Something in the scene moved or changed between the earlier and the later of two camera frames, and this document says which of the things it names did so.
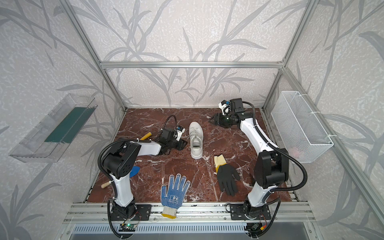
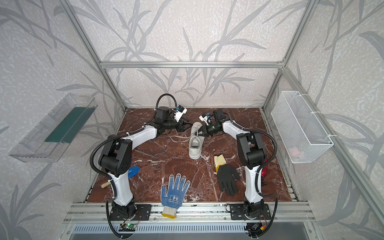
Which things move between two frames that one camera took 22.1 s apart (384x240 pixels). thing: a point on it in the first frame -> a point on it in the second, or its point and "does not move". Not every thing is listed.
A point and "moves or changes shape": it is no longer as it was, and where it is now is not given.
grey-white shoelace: [195, 132] moves or changes shape
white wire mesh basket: [301, 133] does not move
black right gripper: [222, 118] -> [205, 129]
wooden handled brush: [104, 185] does not move
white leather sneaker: [196, 137] does not move
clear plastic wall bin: [49, 138] does not move
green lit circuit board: [127, 227] does not move
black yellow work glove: [227, 175] does not move
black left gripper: [175, 142] -> [181, 125]
